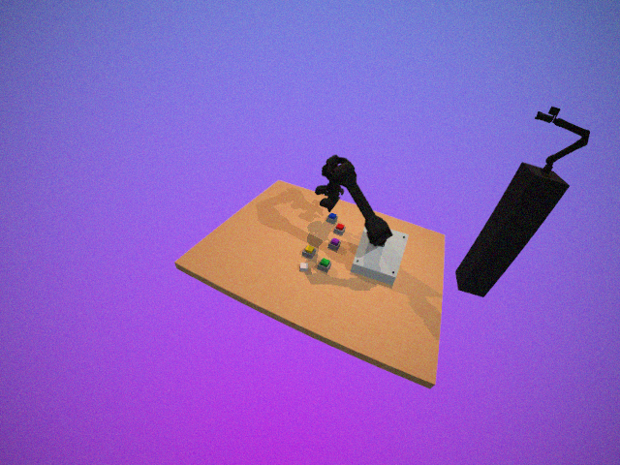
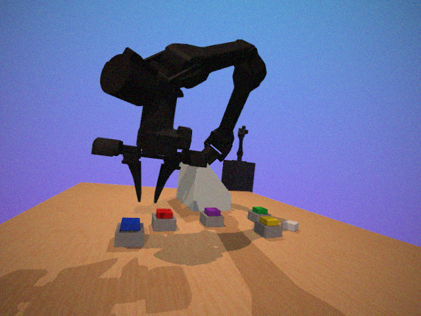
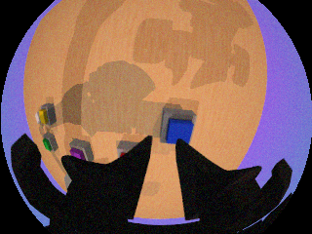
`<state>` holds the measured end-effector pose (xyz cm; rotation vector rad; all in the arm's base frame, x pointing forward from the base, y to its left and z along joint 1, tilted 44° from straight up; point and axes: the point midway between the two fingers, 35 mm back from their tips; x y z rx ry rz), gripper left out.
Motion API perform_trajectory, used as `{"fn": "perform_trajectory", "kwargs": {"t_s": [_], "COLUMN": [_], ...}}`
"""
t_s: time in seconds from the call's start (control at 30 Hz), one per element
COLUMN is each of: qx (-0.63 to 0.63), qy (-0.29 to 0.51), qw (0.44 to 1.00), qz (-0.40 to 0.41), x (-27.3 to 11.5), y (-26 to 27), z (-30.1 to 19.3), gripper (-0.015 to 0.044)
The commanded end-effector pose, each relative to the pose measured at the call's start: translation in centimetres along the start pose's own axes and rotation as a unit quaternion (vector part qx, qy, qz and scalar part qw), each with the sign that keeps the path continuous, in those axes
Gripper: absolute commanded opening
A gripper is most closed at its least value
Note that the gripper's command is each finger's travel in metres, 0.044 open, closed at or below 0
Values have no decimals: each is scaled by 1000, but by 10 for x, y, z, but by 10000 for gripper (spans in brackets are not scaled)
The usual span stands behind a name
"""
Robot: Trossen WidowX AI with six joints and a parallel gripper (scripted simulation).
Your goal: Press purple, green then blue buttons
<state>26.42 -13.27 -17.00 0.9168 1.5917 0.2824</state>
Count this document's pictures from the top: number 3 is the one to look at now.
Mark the red button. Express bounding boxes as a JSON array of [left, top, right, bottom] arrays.
[[117, 140, 139, 159]]

